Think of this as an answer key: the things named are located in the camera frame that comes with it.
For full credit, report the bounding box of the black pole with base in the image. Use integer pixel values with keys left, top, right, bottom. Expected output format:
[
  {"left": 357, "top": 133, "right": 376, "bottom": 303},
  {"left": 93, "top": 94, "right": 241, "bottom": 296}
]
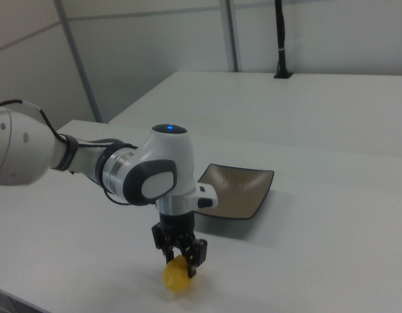
[{"left": 273, "top": 0, "right": 294, "bottom": 80}]

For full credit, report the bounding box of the grey partition frame post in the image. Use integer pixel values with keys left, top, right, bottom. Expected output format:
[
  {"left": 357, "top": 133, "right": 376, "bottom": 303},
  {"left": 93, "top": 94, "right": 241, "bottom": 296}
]
[
  {"left": 224, "top": 0, "right": 240, "bottom": 73},
  {"left": 53, "top": 0, "right": 103, "bottom": 124}
]

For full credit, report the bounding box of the yellow lemon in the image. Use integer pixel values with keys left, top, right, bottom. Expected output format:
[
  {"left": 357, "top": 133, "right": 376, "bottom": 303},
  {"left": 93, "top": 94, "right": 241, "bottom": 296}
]
[{"left": 162, "top": 254, "right": 193, "bottom": 292}]

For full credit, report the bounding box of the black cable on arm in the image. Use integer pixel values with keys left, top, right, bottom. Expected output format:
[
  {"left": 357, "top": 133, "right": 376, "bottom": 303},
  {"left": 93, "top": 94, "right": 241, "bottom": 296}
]
[{"left": 0, "top": 99, "right": 158, "bottom": 207}]

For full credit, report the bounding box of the square brown ceramic plate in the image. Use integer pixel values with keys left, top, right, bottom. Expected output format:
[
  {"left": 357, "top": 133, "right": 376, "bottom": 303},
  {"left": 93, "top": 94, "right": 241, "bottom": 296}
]
[{"left": 194, "top": 162, "right": 276, "bottom": 221}]

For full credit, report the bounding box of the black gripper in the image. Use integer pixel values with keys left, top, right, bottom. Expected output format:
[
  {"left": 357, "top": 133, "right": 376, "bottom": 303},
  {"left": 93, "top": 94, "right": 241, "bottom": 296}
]
[{"left": 151, "top": 211, "right": 208, "bottom": 278}]

